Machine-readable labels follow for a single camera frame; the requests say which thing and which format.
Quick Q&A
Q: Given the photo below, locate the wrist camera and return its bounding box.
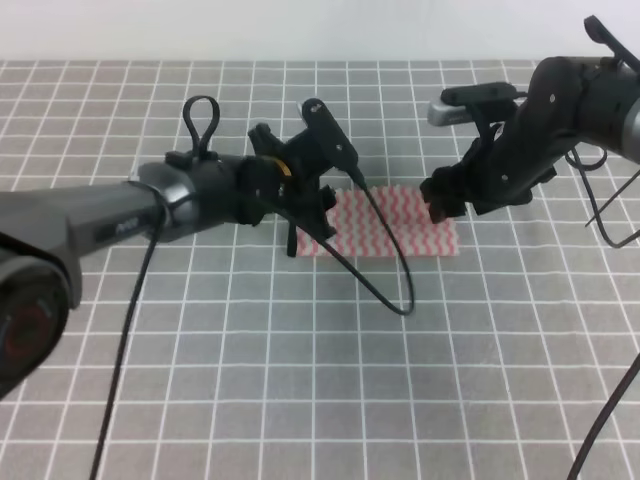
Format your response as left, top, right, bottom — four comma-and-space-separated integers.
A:
301, 98, 358, 175
427, 82, 527, 127

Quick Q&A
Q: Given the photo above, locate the black cable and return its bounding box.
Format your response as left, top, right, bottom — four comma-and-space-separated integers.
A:
87, 164, 417, 480
564, 147, 640, 480

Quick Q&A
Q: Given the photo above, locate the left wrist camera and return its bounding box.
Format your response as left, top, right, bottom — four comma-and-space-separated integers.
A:
301, 98, 358, 175

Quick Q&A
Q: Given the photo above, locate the left black cable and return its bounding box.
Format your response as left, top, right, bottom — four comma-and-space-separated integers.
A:
87, 164, 417, 480

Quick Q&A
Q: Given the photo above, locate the right black cable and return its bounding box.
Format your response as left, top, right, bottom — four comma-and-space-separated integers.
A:
564, 147, 640, 480

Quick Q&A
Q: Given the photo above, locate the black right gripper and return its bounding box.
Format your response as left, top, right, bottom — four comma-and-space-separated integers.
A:
422, 96, 575, 223

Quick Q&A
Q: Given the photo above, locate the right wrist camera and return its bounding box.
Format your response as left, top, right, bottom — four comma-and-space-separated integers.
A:
427, 82, 527, 127

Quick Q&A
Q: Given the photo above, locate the grey checked tablecloth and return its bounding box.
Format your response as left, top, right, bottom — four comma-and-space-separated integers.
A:
1, 60, 639, 479

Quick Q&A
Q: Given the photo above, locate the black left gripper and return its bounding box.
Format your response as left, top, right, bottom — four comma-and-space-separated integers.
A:
236, 124, 336, 258

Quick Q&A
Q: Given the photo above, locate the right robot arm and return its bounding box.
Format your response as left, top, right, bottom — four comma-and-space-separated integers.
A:
420, 57, 639, 223

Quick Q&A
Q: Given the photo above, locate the pink white wavy towel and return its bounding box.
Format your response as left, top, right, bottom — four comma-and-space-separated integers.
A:
327, 185, 459, 258

